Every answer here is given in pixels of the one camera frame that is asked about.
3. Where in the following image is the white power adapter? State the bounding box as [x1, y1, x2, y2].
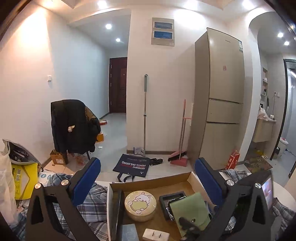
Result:
[142, 228, 170, 241]

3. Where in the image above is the teal small box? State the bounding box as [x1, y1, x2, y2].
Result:
[121, 223, 139, 241]

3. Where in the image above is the beige refrigerator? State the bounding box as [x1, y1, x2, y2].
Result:
[187, 28, 245, 170]

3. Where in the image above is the black jacket on chair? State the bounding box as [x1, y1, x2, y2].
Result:
[51, 99, 101, 154]

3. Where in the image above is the grey bag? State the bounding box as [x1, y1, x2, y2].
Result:
[2, 139, 41, 166]

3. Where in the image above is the pink dustpan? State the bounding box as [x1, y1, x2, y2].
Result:
[168, 151, 188, 167]

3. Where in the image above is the red box on floor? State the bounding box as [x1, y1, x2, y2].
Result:
[225, 150, 240, 170]

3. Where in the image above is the cardboard tray box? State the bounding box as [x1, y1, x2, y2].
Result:
[107, 172, 214, 240]

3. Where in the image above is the dark red door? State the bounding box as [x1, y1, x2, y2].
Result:
[109, 57, 127, 113]

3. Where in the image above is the black square frame box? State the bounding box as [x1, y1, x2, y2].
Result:
[159, 191, 187, 221]

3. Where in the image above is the blue plaid blanket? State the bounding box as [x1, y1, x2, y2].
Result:
[10, 171, 295, 240]

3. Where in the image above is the yellow box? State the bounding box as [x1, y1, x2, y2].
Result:
[11, 163, 38, 200]

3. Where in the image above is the green felt pouch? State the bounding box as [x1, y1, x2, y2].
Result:
[170, 192, 210, 236]

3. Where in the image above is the grey handled mop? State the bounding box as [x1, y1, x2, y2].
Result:
[135, 74, 148, 157]

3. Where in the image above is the bathroom vanity cabinet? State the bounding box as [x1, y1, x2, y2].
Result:
[252, 119, 275, 143]

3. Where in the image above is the navy tote bag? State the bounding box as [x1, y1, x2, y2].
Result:
[113, 154, 151, 182]

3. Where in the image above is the small cardboard box on floor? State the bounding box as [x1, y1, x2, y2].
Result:
[50, 150, 68, 165]

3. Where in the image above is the white plastic bag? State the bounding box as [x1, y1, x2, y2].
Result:
[0, 140, 18, 225]

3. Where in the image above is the round cream tin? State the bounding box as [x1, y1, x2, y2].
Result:
[125, 190, 157, 222]

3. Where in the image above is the black tablet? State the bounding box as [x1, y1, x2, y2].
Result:
[110, 190, 125, 241]

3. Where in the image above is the grey electrical panel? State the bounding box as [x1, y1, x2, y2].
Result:
[151, 18, 175, 47]

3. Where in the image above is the pink broom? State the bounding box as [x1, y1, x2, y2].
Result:
[177, 100, 192, 152]

